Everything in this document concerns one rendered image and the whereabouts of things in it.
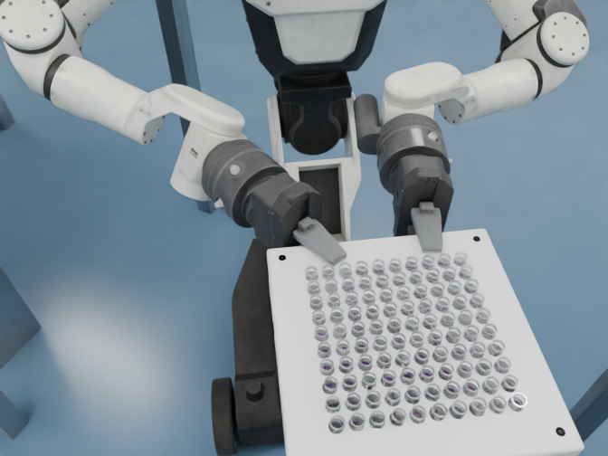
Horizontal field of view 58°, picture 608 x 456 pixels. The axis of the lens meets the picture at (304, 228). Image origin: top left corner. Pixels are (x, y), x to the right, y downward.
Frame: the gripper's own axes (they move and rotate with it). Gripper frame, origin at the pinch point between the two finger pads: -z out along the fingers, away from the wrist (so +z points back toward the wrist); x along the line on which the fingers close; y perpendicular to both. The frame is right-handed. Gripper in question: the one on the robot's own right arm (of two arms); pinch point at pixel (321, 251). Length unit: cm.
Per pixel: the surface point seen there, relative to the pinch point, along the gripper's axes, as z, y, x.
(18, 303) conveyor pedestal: 99, 32, 89
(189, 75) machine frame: 107, -40, 44
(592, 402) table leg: -27, -41, 47
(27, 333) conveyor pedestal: 98, 35, 102
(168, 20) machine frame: 108, -37, 26
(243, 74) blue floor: 178, -103, 102
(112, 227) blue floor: 125, -7, 104
